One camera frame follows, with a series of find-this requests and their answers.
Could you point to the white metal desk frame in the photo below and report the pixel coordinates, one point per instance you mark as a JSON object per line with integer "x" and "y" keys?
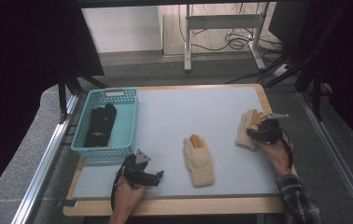
{"x": 224, "y": 21}

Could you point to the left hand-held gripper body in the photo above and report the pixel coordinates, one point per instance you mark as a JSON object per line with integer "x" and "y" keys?
{"x": 134, "y": 169}

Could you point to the black tripod legs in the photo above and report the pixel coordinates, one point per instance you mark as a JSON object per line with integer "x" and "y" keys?
{"x": 62, "y": 99}
{"x": 316, "y": 93}

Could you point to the person's right hand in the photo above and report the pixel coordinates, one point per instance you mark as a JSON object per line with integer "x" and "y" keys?
{"x": 275, "y": 157}

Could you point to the teal plastic basket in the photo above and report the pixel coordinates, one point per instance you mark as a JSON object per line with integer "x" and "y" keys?
{"x": 124, "y": 124}

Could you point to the cream knitted glove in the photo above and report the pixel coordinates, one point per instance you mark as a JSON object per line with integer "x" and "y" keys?
{"x": 200, "y": 165}
{"x": 243, "y": 133}

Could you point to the dark curtain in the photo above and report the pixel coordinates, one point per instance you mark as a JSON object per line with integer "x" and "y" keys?
{"x": 352, "y": 62}
{"x": 16, "y": 77}

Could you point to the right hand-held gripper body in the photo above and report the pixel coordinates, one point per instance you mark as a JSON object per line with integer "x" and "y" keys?
{"x": 271, "y": 132}

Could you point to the aluminium rail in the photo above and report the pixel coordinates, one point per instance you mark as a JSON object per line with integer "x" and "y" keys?
{"x": 336, "y": 158}
{"x": 40, "y": 174}

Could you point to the person's left hand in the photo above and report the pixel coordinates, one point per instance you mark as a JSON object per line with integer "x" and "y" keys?
{"x": 128, "y": 199}

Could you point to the grey table mat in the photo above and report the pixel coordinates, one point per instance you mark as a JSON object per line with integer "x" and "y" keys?
{"x": 171, "y": 124}

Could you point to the white power strip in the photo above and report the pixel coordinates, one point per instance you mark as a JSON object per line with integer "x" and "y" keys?
{"x": 279, "y": 71}

